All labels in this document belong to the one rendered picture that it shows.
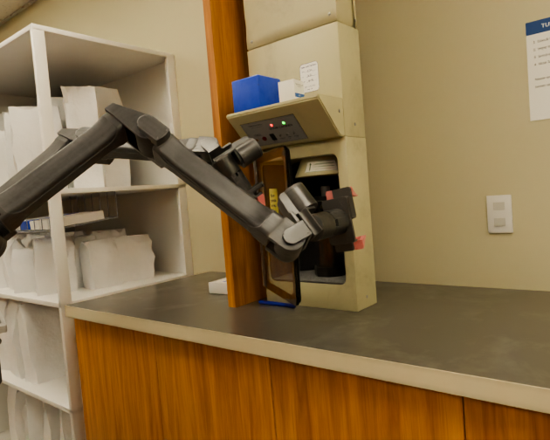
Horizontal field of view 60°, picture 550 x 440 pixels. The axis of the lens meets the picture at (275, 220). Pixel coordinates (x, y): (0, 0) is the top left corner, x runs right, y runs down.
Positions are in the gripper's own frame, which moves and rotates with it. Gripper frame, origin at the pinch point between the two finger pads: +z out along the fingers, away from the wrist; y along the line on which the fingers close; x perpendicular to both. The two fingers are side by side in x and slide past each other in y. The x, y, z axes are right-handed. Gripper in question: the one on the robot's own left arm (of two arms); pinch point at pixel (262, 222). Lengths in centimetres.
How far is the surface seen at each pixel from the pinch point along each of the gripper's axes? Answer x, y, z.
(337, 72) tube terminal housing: 6.8, -37.6, -21.7
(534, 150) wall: 14, -75, 27
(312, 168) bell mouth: -5.5, -22.6, -3.5
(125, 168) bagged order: -122, 9, -43
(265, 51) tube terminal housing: -12, -33, -39
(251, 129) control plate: -10.7, -15.3, -21.9
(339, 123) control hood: 8.3, -29.4, -10.6
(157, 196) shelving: -133, 3, -24
